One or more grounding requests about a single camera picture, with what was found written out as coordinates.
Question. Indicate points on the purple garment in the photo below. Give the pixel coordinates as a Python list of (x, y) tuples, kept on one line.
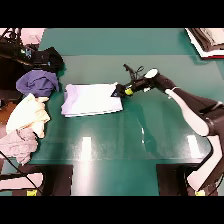
[(38, 83)]

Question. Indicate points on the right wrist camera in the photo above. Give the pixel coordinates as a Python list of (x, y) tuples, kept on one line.
[(128, 69)]

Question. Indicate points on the grey garment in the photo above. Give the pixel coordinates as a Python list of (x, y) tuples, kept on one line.
[(18, 143)]

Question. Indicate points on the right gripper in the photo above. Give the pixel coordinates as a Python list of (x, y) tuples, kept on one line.
[(126, 90)]

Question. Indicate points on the cream garment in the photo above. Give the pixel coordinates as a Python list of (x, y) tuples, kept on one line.
[(28, 115)]

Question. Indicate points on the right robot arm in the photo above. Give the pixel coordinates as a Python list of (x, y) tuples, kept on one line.
[(191, 101)]

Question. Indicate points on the white shirt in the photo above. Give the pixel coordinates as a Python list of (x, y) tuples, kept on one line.
[(90, 99)]

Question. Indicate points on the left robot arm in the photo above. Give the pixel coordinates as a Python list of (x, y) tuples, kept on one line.
[(20, 181)]

